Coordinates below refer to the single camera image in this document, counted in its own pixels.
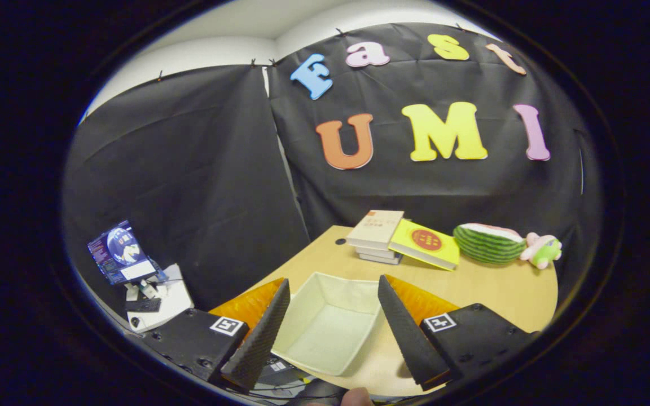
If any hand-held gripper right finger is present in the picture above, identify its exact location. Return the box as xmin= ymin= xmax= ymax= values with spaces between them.
xmin=377 ymin=275 xmax=537 ymax=391

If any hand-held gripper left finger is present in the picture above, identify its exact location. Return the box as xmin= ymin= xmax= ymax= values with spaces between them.
xmin=142 ymin=277 xmax=292 ymax=392

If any beige fabric storage box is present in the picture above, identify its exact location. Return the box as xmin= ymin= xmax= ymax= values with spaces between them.
xmin=271 ymin=272 xmax=386 ymax=377

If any grey book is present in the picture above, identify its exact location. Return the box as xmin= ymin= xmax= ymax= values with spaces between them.
xmin=359 ymin=253 xmax=403 ymax=266
xmin=355 ymin=246 xmax=403 ymax=259

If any yellow book with red circle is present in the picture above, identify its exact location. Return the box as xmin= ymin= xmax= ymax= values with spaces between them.
xmin=388 ymin=219 xmax=461 ymax=271

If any white side desk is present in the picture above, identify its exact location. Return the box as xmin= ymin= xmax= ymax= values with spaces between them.
xmin=125 ymin=264 xmax=194 ymax=333

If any beige book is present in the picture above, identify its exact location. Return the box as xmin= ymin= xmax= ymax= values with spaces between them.
xmin=346 ymin=210 xmax=405 ymax=250

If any watermelon slice plush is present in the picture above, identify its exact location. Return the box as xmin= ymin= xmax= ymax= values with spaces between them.
xmin=453 ymin=223 xmax=527 ymax=265

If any pink and green plush toy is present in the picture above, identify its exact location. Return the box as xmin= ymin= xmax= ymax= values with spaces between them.
xmin=520 ymin=232 xmax=563 ymax=270

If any computer monitor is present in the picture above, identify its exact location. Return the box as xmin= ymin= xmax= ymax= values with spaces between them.
xmin=88 ymin=221 xmax=159 ymax=285

